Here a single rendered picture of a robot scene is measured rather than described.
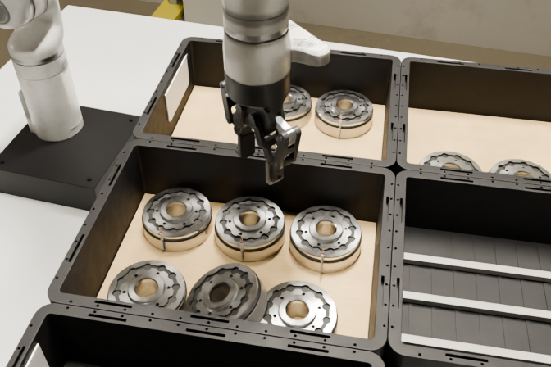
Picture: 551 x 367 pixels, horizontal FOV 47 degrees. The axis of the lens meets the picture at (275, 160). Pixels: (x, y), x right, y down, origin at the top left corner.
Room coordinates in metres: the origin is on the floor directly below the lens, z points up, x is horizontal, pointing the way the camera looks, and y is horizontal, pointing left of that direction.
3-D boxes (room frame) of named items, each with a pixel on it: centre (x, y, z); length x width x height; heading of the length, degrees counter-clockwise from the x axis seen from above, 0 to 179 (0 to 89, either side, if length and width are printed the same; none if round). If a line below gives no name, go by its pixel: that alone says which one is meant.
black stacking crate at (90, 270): (0.55, 0.05, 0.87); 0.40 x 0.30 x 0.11; 80
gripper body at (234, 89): (0.60, 0.02, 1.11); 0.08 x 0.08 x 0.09
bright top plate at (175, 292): (0.50, 0.17, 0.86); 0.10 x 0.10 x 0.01
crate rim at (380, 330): (0.55, 0.05, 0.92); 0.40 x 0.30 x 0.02; 80
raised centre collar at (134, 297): (0.50, 0.17, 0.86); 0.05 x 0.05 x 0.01
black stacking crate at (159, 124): (0.85, 0.00, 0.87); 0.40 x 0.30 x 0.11; 80
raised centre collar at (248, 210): (0.63, 0.04, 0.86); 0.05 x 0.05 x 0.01
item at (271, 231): (0.63, 0.04, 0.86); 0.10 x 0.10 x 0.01
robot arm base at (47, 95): (0.97, 0.42, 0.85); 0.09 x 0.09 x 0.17; 74
